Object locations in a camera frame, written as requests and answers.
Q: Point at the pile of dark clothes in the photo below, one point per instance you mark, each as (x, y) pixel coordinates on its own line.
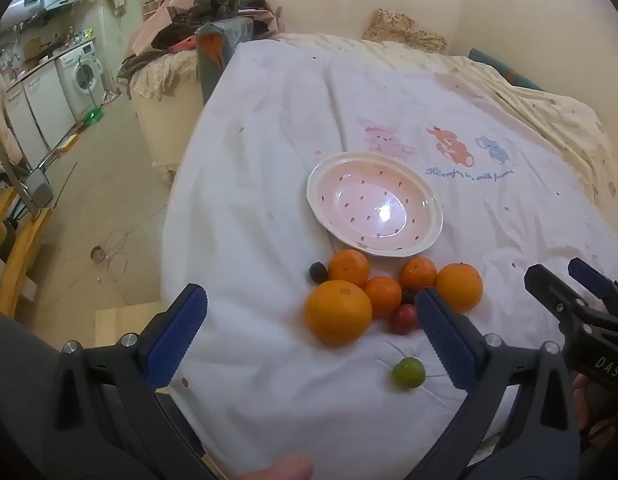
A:
(204, 10)

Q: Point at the floral pillow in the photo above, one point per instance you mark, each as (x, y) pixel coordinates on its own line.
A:
(409, 30)

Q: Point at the white kitchen cabinet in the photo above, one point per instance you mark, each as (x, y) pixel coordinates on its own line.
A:
(31, 110)

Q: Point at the white printed blanket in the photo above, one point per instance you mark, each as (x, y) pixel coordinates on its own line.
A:
(269, 160)

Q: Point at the cream sofa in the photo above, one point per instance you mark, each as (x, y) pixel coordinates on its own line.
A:
(164, 130)

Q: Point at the large orange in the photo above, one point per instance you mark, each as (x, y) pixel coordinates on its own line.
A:
(338, 312)

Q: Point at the light wooden board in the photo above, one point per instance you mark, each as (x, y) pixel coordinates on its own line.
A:
(126, 322)

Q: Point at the pink strawberry print plate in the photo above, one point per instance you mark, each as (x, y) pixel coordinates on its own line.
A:
(374, 205)

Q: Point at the small mandarin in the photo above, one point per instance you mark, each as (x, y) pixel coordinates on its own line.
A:
(418, 273)
(383, 296)
(349, 267)

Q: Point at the floral cloth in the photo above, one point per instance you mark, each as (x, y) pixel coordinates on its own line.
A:
(156, 75)

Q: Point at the range hood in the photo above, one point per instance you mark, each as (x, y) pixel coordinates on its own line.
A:
(59, 2)

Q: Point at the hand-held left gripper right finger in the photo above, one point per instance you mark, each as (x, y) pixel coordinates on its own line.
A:
(446, 340)

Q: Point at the teal cloth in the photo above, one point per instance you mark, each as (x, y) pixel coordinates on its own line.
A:
(504, 70)

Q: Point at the cream floral bed sheet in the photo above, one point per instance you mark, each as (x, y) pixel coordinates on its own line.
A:
(554, 110)

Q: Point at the person's left hand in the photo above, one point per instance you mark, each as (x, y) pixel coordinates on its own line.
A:
(279, 469)

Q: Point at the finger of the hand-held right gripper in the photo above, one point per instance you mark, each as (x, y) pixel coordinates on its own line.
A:
(554, 292)
(594, 276)

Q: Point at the medium orange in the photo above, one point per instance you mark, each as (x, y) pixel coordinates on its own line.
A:
(459, 287)

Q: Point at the white washing machine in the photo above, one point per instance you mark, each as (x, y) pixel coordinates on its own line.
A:
(84, 72)

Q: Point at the dark grape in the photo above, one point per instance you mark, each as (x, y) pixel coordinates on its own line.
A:
(408, 296)
(317, 272)

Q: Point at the yellow wooden chair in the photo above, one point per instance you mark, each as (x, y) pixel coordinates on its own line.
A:
(16, 255)

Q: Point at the green floor item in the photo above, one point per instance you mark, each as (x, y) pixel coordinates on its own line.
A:
(94, 116)

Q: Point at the green lime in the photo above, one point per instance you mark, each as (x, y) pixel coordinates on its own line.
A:
(409, 372)

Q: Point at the grey and orange cloth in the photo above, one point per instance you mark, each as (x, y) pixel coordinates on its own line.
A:
(216, 57)

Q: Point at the person's right hand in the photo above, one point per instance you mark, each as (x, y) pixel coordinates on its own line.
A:
(581, 402)

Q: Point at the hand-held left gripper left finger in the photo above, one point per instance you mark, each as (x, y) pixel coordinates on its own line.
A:
(176, 340)

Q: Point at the red plum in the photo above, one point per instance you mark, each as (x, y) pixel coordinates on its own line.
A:
(402, 319)

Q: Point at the small round floor object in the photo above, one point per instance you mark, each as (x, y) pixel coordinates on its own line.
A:
(96, 254)

